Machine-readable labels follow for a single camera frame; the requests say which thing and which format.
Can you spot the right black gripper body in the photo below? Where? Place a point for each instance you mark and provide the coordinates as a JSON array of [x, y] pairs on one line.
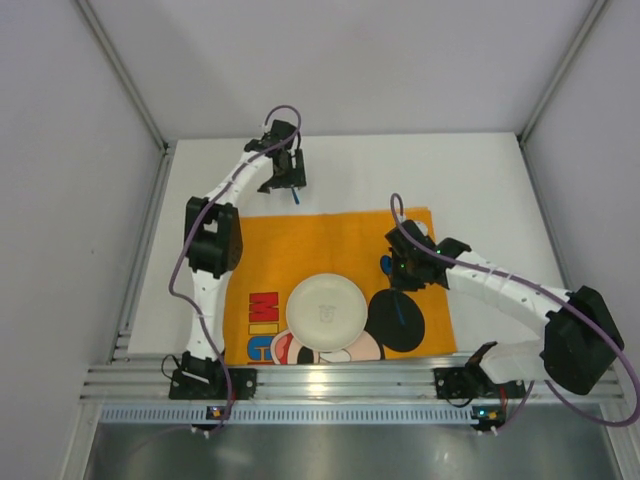
[[405, 279]]

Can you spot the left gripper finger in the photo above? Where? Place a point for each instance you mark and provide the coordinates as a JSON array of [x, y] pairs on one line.
[[298, 172], [272, 183]]

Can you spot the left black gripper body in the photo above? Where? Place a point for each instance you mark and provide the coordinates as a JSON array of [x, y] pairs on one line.
[[288, 179]]

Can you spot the orange cartoon mouse placemat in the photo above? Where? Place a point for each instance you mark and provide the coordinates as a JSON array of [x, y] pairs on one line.
[[282, 251]]

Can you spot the cream round plate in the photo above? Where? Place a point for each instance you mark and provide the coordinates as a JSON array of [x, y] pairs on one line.
[[326, 312]]

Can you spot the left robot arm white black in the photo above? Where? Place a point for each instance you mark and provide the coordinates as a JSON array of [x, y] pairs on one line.
[[213, 243]]

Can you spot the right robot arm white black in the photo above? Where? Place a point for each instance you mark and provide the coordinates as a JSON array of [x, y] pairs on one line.
[[576, 336]]

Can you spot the left aluminium frame post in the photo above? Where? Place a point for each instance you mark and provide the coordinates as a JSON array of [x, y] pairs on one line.
[[100, 35]]

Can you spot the aluminium frame post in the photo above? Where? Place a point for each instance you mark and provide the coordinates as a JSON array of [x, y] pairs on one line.
[[100, 35], [595, 13]]

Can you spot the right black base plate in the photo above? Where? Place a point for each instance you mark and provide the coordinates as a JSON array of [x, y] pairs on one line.
[[464, 383]]

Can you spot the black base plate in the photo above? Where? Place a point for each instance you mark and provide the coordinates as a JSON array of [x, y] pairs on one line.
[[464, 383], [188, 386]]

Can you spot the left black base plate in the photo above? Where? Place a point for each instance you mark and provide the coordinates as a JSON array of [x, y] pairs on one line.
[[188, 386]]

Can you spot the aluminium mounting rail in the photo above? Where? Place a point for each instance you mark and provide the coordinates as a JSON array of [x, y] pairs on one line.
[[140, 379]]

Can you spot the perforated grey cable duct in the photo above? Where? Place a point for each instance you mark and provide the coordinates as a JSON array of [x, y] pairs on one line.
[[298, 414]]

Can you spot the right aluminium frame post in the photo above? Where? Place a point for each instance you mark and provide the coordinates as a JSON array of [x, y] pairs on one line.
[[595, 13]]

